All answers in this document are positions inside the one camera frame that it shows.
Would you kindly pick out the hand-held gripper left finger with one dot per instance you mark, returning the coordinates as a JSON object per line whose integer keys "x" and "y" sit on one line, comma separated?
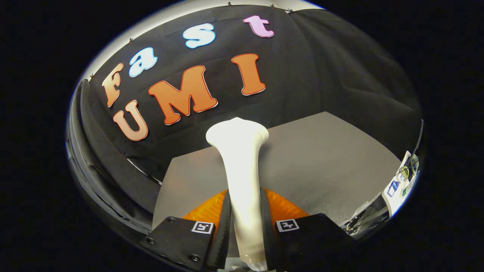
{"x": 224, "y": 234}

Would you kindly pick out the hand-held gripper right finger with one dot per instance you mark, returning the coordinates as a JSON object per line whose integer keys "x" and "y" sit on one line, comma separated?
{"x": 266, "y": 234}

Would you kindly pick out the black backdrop cloth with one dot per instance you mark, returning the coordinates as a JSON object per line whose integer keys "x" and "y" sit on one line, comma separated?
{"x": 321, "y": 75}

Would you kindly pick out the small blue box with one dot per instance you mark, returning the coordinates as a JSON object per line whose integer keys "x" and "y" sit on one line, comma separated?
{"x": 393, "y": 187}

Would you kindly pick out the white side desk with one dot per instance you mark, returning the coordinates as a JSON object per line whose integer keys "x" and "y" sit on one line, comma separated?
{"x": 395, "y": 200}

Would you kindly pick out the beige cabinet with dark top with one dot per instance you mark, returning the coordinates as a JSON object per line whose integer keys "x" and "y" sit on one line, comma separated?
{"x": 321, "y": 170}

